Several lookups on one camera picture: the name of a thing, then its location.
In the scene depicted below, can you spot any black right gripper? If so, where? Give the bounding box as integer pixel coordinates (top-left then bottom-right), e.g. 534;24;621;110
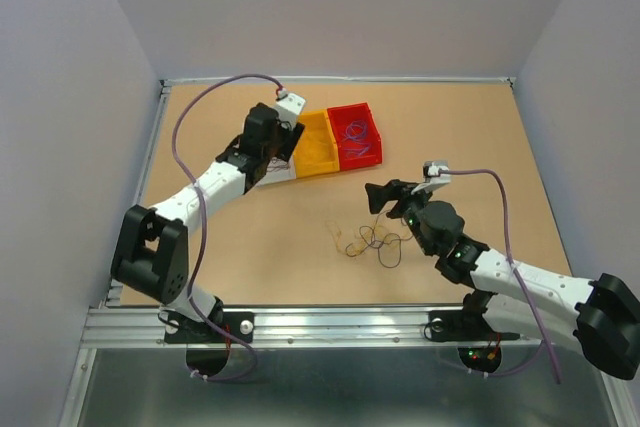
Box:
365;179;438;257

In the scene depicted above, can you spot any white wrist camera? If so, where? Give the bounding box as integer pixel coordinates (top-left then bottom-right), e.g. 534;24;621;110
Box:
274;88;306;126
411;160;451;194

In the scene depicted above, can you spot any aluminium front rail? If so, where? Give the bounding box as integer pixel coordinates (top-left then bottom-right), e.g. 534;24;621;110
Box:
82;302;551;348

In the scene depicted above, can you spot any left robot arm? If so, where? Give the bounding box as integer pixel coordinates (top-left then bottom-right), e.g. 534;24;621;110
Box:
111;93;306;341

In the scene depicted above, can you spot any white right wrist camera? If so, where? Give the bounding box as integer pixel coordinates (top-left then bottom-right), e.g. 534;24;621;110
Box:
411;160;451;194

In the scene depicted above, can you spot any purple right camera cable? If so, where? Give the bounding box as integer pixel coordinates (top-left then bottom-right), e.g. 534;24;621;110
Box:
439;169;564;384

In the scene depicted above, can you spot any red plastic bin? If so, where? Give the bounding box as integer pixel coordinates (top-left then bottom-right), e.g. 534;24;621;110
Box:
327;102;383;171

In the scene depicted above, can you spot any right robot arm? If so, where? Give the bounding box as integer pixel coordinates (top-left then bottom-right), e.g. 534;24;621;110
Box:
365;179;639;380

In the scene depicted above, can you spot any yellow plastic bin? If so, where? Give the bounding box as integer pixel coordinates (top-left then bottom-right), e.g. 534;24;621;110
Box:
293;110;340;178

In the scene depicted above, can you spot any white plastic bin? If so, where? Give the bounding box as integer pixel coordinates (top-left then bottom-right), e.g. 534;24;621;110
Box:
258;158;296;187

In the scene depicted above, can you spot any single yellow cable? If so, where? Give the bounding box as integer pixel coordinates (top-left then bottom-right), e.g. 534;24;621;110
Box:
299;131;335;163

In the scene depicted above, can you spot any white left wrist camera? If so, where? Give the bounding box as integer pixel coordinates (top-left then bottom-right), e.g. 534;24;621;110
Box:
274;88;306;126

